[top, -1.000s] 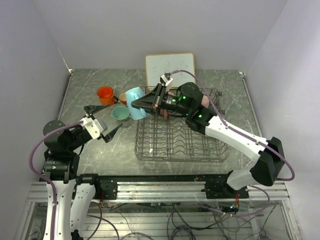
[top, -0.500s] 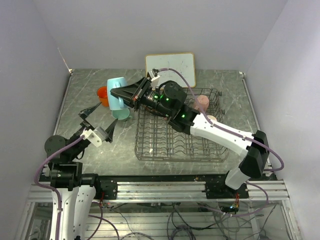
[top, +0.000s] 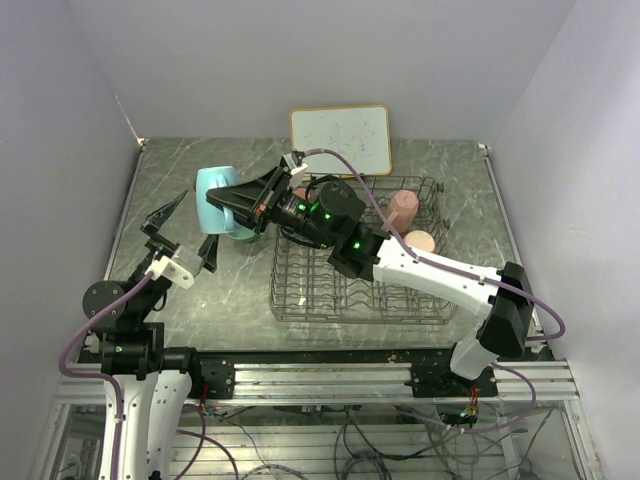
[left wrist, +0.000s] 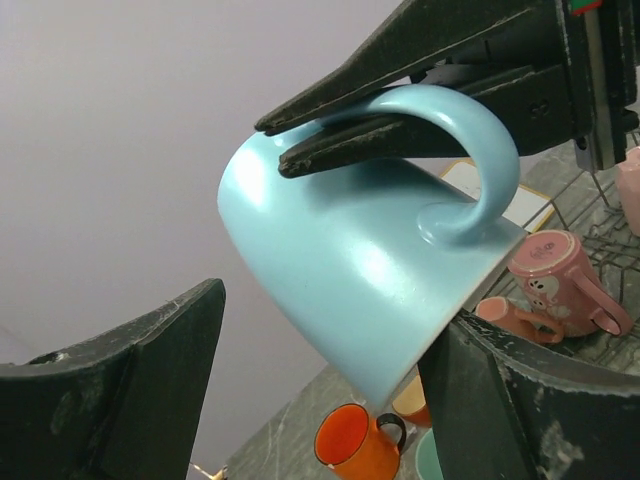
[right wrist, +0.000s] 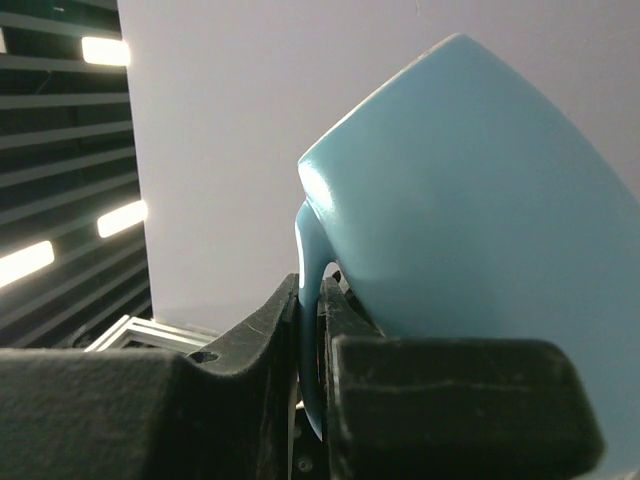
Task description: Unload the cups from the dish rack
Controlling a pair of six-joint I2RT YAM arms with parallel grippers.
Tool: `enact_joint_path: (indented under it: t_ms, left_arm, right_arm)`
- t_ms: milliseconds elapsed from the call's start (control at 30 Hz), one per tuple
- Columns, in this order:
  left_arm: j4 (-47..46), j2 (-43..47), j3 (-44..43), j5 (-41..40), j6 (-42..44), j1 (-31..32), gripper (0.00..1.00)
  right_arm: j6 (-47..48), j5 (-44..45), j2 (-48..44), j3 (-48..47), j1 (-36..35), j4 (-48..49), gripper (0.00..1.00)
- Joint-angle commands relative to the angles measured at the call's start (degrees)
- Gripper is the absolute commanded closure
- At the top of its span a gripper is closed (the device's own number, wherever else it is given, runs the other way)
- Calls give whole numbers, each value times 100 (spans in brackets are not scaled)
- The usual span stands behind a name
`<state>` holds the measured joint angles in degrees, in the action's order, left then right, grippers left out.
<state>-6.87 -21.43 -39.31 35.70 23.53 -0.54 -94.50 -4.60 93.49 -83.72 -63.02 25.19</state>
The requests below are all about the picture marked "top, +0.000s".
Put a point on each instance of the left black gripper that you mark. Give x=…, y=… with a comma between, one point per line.
x=155, y=218

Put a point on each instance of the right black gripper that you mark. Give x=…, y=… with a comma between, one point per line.
x=253, y=203

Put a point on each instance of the mint green cup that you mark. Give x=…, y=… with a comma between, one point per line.
x=242, y=234

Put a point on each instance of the light blue mug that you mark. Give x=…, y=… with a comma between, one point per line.
x=213, y=216

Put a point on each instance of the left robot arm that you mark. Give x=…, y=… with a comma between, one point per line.
x=146, y=382

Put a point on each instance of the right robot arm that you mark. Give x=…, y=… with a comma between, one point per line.
x=501, y=298

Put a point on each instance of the pink faceted mug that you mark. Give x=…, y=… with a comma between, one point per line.
x=401, y=211

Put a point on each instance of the pale pink gradient mug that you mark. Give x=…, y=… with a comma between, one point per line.
x=421, y=240

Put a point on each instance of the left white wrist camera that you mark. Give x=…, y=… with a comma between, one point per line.
x=181, y=268

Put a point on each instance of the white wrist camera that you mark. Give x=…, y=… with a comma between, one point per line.
x=181, y=268
x=294, y=164

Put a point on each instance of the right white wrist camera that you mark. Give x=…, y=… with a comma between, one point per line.
x=294, y=164

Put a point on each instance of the grey wire dish rack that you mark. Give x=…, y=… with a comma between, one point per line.
x=305, y=288

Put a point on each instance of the white whiteboard with wooden frame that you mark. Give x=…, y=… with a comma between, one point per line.
x=361, y=134

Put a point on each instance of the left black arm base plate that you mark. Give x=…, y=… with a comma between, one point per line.
x=213, y=377

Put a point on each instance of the aluminium frame rail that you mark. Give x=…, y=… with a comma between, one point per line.
x=315, y=384

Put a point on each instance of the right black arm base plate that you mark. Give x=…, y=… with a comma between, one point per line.
x=431, y=376

